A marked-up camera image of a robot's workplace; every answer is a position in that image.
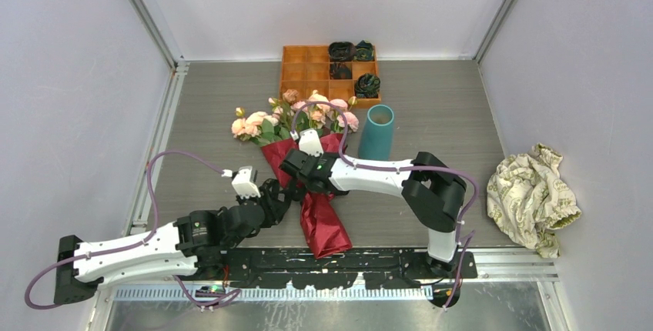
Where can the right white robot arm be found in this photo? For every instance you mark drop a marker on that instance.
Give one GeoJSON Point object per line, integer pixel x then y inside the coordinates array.
{"type": "Point", "coordinates": [434, 194]}

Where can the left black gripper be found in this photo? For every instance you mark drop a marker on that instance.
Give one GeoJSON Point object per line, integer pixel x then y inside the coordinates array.
{"type": "Point", "coordinates": [276, 208]}

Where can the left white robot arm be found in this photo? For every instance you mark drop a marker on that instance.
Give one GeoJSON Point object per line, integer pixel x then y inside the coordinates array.
{"type": "Point", "coordinates": [193, 246]}

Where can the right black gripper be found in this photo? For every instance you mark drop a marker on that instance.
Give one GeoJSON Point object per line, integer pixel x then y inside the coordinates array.
{"type": "Point", "coordinates": [319, 157]}

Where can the black printed ribbon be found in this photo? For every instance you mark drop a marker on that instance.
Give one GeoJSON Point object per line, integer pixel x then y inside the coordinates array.
{"type": "Point", "coordinates": [294, 190]}

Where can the dark green rolled sock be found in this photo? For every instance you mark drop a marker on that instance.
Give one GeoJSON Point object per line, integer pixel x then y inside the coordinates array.
{"type": "Point", "coordinates": [367, 86]}

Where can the crumpled printed cloth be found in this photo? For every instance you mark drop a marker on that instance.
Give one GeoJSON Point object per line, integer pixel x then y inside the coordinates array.
{"type": "Point", "coordinates": [529, 201]}

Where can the pink flower bouquet red wrap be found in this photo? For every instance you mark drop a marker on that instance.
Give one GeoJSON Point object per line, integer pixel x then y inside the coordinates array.
{"type": "Point", "coordinates": [273, 133]}

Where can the teal vase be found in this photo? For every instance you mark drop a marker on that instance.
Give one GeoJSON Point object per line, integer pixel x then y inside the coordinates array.
{"type": "Point", "coordinates": [377, 136]}

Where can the orange compartment tray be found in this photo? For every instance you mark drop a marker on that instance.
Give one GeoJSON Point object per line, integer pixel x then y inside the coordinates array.
{"type": "Point", "coordinates": [308, 69]}

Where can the small electronics board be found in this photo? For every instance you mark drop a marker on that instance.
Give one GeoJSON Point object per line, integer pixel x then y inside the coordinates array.
{"type": "Point", "coordinates": [210, 291]}

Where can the black rolled sock top left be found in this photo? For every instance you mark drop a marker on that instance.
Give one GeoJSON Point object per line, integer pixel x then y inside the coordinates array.
{"type": "Point", "coordinates": [341, 51]}

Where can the perforated metal rail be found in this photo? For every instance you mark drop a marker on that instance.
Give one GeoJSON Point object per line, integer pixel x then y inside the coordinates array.
{"type": "Point", "coordinates": [355, 293]}

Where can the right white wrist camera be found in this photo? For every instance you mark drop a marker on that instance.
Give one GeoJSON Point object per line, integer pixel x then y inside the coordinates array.
{"type": "Point", "coordinates": [308, 141]}

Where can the dark teal rolled sock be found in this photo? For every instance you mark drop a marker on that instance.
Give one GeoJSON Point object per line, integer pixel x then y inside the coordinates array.
{"type": "Point", "coordinates": [365, 51]}

